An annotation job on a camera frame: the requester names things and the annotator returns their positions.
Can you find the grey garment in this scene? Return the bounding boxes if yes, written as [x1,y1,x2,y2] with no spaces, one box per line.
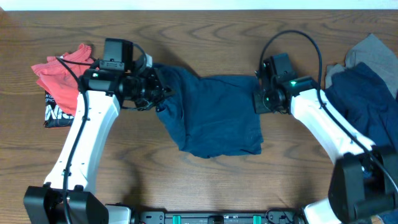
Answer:
[325,34,397,99]

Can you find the folded black printed t-shirt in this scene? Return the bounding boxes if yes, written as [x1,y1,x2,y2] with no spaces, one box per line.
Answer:
[44,91,74,128]

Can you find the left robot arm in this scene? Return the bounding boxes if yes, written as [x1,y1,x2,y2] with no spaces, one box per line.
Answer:
[23,38,174,223]

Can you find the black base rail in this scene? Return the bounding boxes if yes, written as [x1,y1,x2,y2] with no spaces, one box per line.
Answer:
[105,203,308,224]

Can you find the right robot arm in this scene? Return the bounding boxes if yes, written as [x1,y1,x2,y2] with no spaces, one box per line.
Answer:
[254,54,397,223]

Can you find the blue garment in pile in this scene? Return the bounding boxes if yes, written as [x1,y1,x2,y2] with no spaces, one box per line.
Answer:
[325,63,397,149]

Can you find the folded red t-shirt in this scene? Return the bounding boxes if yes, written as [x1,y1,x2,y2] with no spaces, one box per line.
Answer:
[31,44,94,115]

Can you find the dark blue denim shorts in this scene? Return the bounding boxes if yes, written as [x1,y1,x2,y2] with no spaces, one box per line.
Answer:
[155,64,264,159]

